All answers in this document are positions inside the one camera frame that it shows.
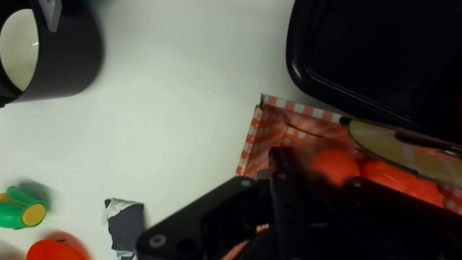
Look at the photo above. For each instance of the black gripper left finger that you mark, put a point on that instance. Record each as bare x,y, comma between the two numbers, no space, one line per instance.
225,216

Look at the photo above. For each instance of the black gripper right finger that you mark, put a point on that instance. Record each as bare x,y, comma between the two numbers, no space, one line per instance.
375,225

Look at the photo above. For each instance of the orange checked paper basket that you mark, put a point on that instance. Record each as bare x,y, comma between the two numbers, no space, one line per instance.
274,130

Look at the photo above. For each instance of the orange plush toy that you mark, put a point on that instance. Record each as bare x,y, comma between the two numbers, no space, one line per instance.
336,166

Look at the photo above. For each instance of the grey tape piece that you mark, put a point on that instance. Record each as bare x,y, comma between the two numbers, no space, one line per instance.
125,225

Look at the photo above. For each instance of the black plastic tray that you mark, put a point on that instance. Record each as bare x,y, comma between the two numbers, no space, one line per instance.
384,52

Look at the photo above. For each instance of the small orange toy plate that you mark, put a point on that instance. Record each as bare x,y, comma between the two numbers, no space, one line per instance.
52,250

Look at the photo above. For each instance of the green yellow plush vegetable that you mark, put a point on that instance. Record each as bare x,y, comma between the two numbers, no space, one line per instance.
19,211

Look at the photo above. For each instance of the teal toy pot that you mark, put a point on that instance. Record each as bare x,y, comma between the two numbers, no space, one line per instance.
62,58

